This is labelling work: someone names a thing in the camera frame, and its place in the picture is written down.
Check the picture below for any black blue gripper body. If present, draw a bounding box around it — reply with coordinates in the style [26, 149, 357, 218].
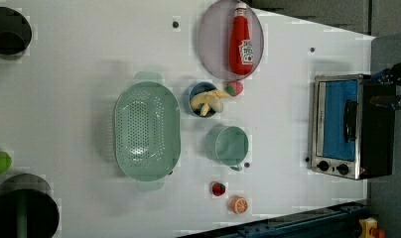
[370, 62, 401, 111]

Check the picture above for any silver black toaster oven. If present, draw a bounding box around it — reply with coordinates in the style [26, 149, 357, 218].
[311, 74, 396, 180]

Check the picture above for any yellow red emergency button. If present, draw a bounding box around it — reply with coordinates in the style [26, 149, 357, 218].
[359, 217, 386, 238]

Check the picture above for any red ketchup bottle toy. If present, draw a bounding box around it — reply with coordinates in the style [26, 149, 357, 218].
[228, 2, 254, 75]

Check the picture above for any green mug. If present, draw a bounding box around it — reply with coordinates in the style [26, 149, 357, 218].
[205, 125, 249, 172]

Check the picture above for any grey round plate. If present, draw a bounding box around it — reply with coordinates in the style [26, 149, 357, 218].
[198, 0, 264, 81]

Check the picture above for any peeled toy banana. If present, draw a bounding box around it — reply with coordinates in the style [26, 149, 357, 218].
[190, 89, 231, 117]

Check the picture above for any blue bowl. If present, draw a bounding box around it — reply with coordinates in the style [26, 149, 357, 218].
[183, 81, 215, 117]

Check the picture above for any toy orange half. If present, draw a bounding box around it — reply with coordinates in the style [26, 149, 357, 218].
[229, 196, 248, 214]

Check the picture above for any red toy strawberry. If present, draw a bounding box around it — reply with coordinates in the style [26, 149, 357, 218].
[211, 181, 226, 196]

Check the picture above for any green plastic colander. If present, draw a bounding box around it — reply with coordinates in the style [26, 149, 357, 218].
[113, 71, 181, 191]

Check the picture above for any black round base upper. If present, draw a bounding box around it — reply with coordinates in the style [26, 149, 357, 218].
[0, 7, 33, 56]

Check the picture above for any black round base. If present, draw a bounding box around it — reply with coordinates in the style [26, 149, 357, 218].
[0, 174, 60, 238]
[0, 7, 33, 56]

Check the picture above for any black round base lower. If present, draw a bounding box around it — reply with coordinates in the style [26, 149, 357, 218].
[0, 174, 60, 238]

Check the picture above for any blue metal table frame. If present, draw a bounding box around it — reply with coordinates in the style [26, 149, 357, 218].
[181, 202, 369, 238]

